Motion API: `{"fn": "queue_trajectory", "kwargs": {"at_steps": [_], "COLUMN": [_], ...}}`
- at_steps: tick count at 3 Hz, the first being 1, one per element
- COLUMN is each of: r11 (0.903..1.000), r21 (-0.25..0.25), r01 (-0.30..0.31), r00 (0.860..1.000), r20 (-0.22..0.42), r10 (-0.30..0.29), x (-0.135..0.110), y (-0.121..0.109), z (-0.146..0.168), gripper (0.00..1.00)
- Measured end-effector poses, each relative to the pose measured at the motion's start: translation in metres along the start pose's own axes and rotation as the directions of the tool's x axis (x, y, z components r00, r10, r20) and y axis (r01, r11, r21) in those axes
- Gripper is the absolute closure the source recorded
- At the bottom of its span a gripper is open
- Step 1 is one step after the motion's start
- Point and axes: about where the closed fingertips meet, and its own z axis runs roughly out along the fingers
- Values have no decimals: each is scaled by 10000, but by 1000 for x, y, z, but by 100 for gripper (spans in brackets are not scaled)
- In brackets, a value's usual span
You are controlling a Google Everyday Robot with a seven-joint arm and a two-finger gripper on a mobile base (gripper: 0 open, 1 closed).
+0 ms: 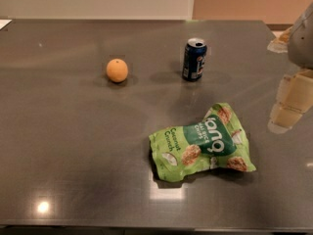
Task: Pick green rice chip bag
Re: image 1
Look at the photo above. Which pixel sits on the orange fruit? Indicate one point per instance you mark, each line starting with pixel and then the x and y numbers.
pixel 117 70

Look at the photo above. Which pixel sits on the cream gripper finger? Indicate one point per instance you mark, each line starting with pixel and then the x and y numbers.
pixel 280 43
pixel 294 98

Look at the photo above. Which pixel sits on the blue soda can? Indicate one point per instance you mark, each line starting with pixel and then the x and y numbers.
pixel 194 59

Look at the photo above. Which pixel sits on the green rice chip bag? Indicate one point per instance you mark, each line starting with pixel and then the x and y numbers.
pixel 217 141

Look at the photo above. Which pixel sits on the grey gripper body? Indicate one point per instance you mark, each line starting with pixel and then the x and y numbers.
pixel 302 44

